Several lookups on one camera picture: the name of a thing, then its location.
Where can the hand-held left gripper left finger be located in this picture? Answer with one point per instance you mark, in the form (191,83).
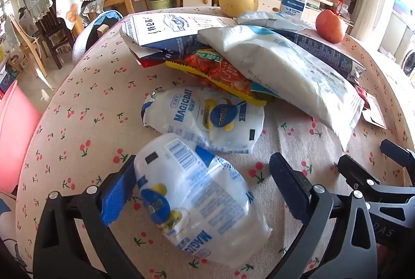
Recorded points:
(116,194)

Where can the pink plastic bin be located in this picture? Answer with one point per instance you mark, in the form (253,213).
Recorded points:
(16,136)

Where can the large white plastic packet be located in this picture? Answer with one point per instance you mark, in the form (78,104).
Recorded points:
(285,78)

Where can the silver blue packet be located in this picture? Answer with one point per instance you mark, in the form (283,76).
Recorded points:
(324,52)

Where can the green waste bin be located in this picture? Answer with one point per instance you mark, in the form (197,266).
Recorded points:
(160,3)

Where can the white paper tag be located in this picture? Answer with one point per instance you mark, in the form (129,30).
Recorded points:
(374,113)

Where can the cherry print tablecloth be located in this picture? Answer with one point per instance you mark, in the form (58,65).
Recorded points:
(97,103)

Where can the red yellow snack packet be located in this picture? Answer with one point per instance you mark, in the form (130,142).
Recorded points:
(214,71)

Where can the red foil candy wrapper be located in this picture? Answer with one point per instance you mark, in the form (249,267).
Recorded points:
(362,97)

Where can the yellow pomelo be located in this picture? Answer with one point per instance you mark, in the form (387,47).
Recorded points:
(238,0)

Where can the white washing machine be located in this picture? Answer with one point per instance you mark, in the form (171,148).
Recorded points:
(409,61)

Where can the stool with blue cover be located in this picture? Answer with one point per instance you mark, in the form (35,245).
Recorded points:
(107,18)

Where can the white blue milk pouch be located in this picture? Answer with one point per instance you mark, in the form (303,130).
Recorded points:
(201,194)
(194,123)

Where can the dark wooden chair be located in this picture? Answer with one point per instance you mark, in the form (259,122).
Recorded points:
(53,26)

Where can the white blue milk bag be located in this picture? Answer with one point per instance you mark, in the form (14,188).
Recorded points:
(162,29)

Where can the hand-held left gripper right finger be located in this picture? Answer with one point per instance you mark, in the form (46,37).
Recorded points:
(288,185)

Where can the red apple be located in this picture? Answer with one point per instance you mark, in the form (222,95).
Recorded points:
(330,27)

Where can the dining table orange print cloth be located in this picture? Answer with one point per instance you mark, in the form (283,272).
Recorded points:
(69,6)

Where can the light wooden chair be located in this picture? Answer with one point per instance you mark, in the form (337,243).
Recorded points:
(27,42)

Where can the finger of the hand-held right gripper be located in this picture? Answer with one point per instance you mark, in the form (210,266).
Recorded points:
(398,152)
(353,172)

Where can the red white packet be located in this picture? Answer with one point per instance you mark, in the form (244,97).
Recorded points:
(150,62)

